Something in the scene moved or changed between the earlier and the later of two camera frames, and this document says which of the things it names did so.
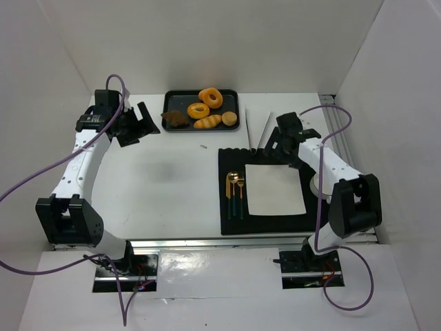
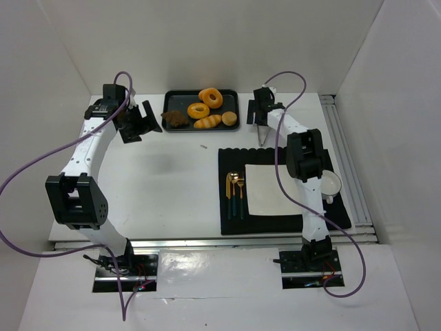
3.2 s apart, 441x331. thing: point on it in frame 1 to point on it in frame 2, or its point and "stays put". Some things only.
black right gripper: (276, 143) to (259, 117)
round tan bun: (229, 118) stays put
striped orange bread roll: (209, 122) stays put
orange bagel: (211, 97) stays put
